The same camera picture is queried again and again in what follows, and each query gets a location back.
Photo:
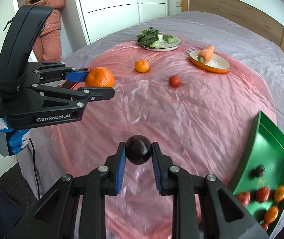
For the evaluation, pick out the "pink plastic sheet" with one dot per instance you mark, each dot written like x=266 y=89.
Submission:
x=203 y=124

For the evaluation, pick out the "person in pink pajamas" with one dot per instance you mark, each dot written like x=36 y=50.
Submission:
x=47 y=47

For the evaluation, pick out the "carrot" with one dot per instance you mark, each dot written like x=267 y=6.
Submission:
x=205 y=55

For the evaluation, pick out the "white wardrobe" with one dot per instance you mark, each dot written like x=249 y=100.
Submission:
x=100 y=18

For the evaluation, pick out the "phone in red case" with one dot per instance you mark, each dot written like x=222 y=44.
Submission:
x=73 y=78

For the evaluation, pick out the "orange mandarin back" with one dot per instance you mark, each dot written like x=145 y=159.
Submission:
x=142 y=66

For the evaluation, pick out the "purple bed sheet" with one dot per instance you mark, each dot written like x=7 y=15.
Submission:
x=260 y=54

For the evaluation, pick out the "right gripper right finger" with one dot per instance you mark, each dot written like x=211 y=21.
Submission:
x=156 y=166

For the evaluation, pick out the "wooden headboard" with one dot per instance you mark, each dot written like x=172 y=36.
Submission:
x=243 y=14

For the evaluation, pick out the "dark plum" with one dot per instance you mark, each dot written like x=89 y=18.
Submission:
x=259 y=171
x=138 y=149

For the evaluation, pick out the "green bok choy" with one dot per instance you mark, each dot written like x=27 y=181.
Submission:
x=148 y=36

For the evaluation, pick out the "small bok choy piece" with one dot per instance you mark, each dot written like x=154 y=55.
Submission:
x=168 y=38

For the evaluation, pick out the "red apple top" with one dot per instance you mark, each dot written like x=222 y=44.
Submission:
x=174 y=81

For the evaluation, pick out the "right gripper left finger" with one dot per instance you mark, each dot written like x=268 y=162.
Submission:
x=120 y=163

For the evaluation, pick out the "green tray box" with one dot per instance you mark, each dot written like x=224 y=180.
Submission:
x=265 y=146

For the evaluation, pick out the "blue white gloved left hand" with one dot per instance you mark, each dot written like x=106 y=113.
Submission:
x=12 y=141

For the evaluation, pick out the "orange mandarin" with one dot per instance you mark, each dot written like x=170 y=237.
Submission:
x=100 y=77
x=142 y=66
x=279 y=194
x=271 y=214

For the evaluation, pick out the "orange oval dish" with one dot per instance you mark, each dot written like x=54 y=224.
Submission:
x=216 y=65

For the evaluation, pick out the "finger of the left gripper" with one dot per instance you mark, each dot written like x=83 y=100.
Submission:
x=48 y=72
x=58 y=96

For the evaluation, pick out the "patterned white plate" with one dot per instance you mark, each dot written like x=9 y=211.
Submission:
x=162 y=46

